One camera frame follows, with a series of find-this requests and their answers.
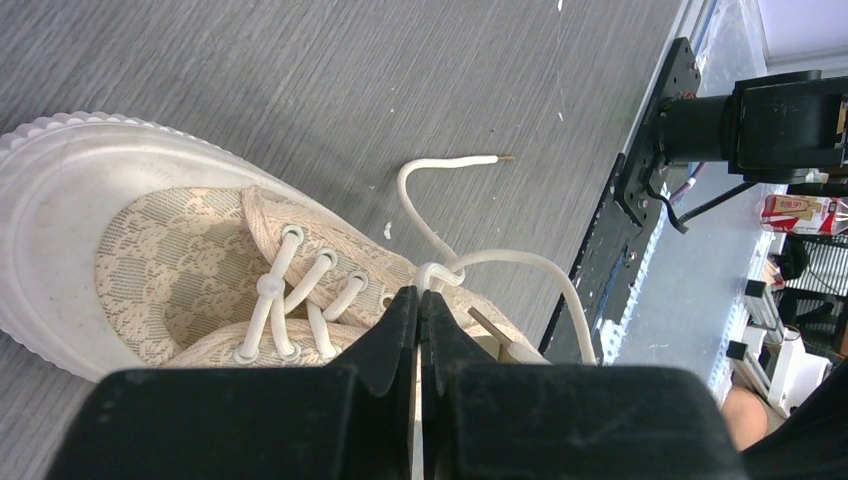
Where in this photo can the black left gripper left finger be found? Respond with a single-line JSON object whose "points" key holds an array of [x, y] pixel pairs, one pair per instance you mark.
{"points": [[348, 419]]}

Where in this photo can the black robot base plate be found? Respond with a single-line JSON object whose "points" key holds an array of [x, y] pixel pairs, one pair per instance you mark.
{"points": [[612, 252]]}

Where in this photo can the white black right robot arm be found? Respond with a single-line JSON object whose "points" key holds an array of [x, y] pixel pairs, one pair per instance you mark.
{"points": [[775, 129]]}

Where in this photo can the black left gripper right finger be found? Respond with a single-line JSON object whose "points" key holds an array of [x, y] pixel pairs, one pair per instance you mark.
{"points": [[483, 419]]}

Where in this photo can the beige lace sneaker with laces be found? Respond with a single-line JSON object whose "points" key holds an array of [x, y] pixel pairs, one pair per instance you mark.
{"points": [[125, 244]]}

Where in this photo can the red white carton box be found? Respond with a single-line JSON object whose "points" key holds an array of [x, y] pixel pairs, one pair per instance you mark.
{"points": [[804, 215]]}

